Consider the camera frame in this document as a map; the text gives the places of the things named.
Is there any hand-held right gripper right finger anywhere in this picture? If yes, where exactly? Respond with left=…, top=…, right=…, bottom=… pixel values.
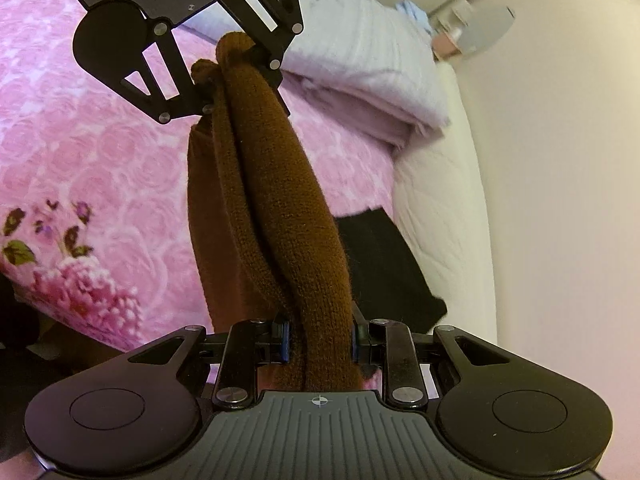
left=351, top=305, right=512, bottom=409

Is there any pink floral blanket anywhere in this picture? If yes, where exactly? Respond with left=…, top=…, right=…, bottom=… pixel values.
left=0, top=0, right=401, bottom=391

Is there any brown knit sweater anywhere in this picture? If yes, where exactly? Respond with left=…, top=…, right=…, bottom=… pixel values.
left=186, top=31, right=382, bottom=395

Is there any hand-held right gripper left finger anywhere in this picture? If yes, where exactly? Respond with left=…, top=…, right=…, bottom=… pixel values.
left=127, top=312, right=293, bottom=409

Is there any light blue cloth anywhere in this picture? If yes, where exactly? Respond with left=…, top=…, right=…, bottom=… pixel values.
left=396, top=0, right=432, bottom=28

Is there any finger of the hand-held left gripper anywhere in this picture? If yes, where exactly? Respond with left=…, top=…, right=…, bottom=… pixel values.
left=211, top=0, right=305, bottom=87
left=119, top=20, right=217, bottom=127

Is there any black garment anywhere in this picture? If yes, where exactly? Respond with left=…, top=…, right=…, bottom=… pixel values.
left=334, top=208, right=449, bottom=335

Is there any white mattress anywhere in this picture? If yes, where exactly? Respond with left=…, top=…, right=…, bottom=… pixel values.
left=391, top=57, right=502, bottom=348

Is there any mauve folded sheet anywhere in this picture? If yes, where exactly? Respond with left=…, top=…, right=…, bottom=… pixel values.
left=277, top=71, right=417, bottom=152

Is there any white ribbed quilt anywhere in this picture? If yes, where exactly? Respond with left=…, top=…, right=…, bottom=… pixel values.
left=177, top=0, right=452, bottom=133

